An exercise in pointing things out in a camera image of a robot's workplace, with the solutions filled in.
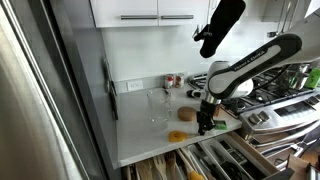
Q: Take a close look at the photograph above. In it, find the wooden fork in drawer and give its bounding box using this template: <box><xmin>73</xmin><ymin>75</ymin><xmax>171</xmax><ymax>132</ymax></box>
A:
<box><xmin>153</xmin><ymin>155</ymin><xmax>167</xmax><ymax>180</ymax></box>

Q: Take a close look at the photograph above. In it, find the white wall outlet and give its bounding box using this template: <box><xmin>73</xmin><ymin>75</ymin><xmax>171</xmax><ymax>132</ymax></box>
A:
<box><xmin>127</xmin><ymin>80</ymin><xmax>143</xmax><ymax>91</ymax></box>

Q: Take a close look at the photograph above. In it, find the white drawer cutlery organizer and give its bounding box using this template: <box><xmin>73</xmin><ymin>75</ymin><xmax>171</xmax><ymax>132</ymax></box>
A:
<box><xmin>187</xmin><ymin>134</ymin><xmax>277</xmax><ymax>180</ymax></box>

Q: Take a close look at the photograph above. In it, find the stainless steel refrigerator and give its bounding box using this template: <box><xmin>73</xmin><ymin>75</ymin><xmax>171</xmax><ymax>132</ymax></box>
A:
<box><xmin>0</xmin><ymin>0</ymin><xmax>108</xmax><ymax>180</ymax></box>

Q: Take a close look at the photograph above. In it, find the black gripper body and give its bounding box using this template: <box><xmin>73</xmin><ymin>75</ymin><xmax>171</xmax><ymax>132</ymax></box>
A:
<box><xmin>196</xmin><ymin>100</ymin><xmax>217</xmax><ymax>131</ymax></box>

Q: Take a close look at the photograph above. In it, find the steel pot on stove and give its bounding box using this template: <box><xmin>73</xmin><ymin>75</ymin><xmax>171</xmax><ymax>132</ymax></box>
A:
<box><xmin>278</xmin><ymin>66</ymin><xmax>308</xmax><ymax>90</ymax></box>

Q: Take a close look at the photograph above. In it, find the small black round lid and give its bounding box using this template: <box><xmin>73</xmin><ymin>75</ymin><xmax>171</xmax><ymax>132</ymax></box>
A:
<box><xmin>186</xmin><ymin>90</ymin><xmax>201</xmax><ymax>98</ymax></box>

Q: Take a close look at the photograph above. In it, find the orange and white smiley spatula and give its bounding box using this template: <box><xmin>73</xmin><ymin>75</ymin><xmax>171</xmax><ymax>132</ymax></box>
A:
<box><xmin>168</xmin><ymin>131</ymin><xmax>197</xmax><ymax>142</ymax></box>

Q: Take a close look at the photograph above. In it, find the clear glass jar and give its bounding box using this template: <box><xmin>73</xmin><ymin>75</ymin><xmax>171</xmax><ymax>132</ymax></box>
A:
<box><xmin>147</xmin><ymin>88</ymin><xmax>172</xmax><ymax>131</ymax></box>

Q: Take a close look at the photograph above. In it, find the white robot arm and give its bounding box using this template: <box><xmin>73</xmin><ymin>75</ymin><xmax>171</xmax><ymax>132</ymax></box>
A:
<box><xmin>197</xmin><ymin>14</ymin><xmax>320</xmax><ymax>135</ymax></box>

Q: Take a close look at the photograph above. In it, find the white upper cabinet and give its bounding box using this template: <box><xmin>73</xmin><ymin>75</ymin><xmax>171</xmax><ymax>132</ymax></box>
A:
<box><xmin>90</xmin><ymin>0</ymin><xmax>220</xmax><ymax>28</ymax></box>

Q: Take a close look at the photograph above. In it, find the green tea bag packet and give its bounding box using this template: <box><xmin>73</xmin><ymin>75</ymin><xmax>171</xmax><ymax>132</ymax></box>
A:
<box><xmin>214</xmin><ymin>120</ymin><xmax>227</xmax><ymax>130</ymax></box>

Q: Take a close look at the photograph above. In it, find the green bottle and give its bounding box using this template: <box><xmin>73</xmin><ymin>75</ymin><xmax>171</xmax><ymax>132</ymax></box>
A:
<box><xmin>305</xmin><ymin>68</ymin><xmax>320</xmax><ymax>89</ymax></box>

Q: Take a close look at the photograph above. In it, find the red capped spice jar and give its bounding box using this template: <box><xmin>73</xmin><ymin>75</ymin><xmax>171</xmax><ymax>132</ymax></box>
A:
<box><xmin>164</xmin><ymin>74</ymin><xmax>174</xmax><ymax>89</ymax></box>

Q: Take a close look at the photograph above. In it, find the black oven mitt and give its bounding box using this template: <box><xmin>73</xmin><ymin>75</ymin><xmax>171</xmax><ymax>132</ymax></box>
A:
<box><xmin>194</xmin><ymin>0</ymin><xmax>246</xmax><ymax>58</ymax></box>

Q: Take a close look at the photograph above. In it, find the stainless gas stove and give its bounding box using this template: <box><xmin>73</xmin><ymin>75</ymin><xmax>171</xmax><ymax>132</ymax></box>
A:
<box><xmin>187</xmin><ymin>64</ymin><xmax>320</xmax><ymax>158</ymax></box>

